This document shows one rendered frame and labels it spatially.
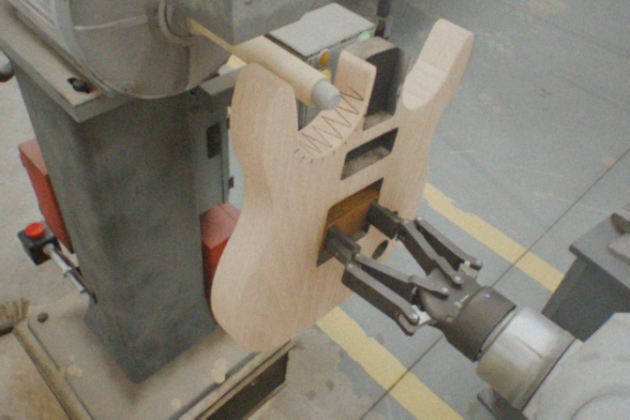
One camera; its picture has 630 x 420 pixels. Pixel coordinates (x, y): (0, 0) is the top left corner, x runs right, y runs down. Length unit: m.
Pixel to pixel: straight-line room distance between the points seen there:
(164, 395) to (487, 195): 1.51
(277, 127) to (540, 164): 2.23
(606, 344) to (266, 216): 0.30
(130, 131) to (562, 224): 1.83
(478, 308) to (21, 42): 0.68
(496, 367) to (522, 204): 1.85
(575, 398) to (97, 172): 0.75
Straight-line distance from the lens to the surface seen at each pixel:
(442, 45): 0.69
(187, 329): 1.40
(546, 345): 0.59
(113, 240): 1.06
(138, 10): 0.64
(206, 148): 1.10
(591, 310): 1.37
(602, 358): 0.43
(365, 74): 0.55
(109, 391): 1.43
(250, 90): 0.47
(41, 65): 0.84
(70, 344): 1.52
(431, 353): 1.85
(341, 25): 0.92
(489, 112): 2.85
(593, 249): 1.30
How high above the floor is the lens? 1.55
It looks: 44 degrees down
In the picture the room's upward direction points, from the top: 7 degrees clockwise
